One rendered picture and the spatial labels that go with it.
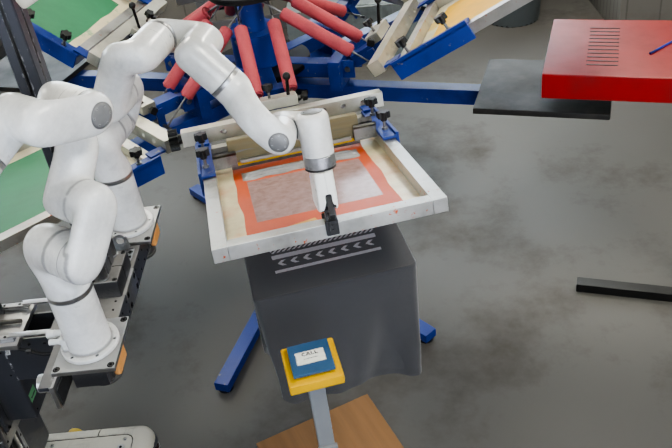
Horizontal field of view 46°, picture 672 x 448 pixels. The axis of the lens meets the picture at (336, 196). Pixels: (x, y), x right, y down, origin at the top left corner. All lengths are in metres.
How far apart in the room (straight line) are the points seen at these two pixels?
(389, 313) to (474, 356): 1.02
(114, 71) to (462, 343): 1.93
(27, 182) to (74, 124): 1.41
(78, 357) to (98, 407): 1.54
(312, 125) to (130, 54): 0.42
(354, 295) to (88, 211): 0.86
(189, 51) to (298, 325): 0.82
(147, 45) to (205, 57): 0.13
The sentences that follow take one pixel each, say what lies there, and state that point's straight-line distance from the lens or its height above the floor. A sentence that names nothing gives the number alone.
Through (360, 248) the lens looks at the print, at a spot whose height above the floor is 0.95.
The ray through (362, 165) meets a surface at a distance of 2.32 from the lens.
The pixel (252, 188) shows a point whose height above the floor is 1.08.
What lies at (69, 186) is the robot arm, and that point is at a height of 1.54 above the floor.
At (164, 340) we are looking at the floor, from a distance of 3.51.
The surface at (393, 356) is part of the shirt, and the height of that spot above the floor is 0.60.
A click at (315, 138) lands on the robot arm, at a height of 1.42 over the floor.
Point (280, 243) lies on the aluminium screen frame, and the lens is 1.91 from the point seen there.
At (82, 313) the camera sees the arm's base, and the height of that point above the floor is 1.26.
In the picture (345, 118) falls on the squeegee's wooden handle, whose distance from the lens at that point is 2.44.
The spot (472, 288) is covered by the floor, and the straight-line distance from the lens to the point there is 3.50.
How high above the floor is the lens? 2.32
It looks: 34 degrees down
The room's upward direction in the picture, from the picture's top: 8 degrees counter-clockwise
